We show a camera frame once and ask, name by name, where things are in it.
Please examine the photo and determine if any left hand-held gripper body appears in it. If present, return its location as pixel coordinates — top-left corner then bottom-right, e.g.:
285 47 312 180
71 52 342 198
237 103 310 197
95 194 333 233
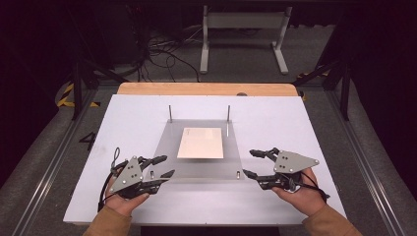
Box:
109 155 160 200

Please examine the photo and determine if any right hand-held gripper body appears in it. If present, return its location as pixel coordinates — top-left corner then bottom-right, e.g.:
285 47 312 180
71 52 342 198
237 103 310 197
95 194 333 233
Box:
259 149 321 194

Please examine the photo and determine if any clear acrylic plate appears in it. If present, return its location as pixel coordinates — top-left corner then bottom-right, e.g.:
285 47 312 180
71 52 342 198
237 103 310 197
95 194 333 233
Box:
149 119 245 181

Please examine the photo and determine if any person's left hand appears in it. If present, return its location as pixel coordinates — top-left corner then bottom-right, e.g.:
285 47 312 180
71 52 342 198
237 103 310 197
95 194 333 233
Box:
104 192 150 217

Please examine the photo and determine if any person's right hand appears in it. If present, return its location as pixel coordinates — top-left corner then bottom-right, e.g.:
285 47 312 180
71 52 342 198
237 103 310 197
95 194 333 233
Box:
270 167 327 217

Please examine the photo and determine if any white board sheet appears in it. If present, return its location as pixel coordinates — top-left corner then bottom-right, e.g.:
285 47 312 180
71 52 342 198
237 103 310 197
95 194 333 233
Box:
63 93 347 227

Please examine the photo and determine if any beige paper card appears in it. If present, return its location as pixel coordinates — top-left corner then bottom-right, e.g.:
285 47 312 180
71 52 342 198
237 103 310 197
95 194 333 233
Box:
177 127 225 160

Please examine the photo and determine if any white metal stand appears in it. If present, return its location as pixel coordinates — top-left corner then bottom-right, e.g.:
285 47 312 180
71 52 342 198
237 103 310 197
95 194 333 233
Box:
200 4 293 76

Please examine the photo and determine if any grey cord loop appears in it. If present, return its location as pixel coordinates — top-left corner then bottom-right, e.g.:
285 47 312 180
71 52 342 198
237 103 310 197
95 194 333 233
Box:
111 147 121 170

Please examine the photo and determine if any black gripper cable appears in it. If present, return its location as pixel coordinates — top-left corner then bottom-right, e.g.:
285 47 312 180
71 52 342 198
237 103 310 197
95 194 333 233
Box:
284 171 331 204
97 170 115 212

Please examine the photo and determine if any aluminium floor rail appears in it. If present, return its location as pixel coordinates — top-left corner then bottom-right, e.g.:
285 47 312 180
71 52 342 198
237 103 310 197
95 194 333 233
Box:
328 88 406 236
11 88 99 236

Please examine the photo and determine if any black metal frame stand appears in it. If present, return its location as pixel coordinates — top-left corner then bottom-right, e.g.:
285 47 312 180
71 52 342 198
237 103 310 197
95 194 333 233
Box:
70 57 129 121
293 58 352 122

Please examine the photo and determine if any bundle of black floor cables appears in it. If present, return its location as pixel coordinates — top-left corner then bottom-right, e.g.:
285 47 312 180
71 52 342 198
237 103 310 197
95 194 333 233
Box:
131 26 202 83

